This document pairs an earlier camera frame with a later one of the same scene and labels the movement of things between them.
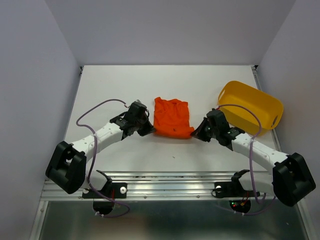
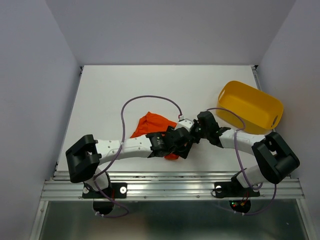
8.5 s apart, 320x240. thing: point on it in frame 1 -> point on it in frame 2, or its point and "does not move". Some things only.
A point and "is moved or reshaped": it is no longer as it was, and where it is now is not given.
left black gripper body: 138,123 -> 181,151
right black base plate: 231,189 does not move
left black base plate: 112,190 does not move
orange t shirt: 171,119 is moved or reshaped
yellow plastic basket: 269,109 does not move
